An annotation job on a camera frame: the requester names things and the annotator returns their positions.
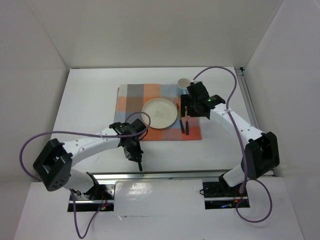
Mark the aluminium right side rail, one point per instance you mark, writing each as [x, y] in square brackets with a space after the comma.
[239, 72]

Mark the cream round plate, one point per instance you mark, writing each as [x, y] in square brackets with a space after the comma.
[159, 113]

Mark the light blue mug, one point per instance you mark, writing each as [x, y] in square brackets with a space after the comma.
[183, 83]

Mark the gold fork green handle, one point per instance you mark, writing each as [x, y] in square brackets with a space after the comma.
[140, 166]

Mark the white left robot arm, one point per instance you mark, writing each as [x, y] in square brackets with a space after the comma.
[55, 163]

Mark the gold knife green handle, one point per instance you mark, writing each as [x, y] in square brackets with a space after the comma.
[180, 118]

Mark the gold spoon green handle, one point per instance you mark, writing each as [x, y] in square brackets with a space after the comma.
[187, 129]

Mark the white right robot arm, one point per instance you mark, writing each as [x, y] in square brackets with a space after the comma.
[261, 152]

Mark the aluminium rail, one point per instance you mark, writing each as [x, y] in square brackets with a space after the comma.
[239, 72]
[158, 175]

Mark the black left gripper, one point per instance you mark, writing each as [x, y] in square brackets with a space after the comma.
[131, 156]

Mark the aluminium front rail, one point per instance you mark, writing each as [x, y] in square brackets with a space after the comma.
[158, 175]

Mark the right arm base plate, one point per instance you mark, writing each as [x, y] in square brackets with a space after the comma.
[217, 197]

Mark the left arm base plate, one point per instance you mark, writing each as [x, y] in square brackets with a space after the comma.
[101, 198]

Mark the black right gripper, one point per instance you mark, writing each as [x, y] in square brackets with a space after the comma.
[186, 100]

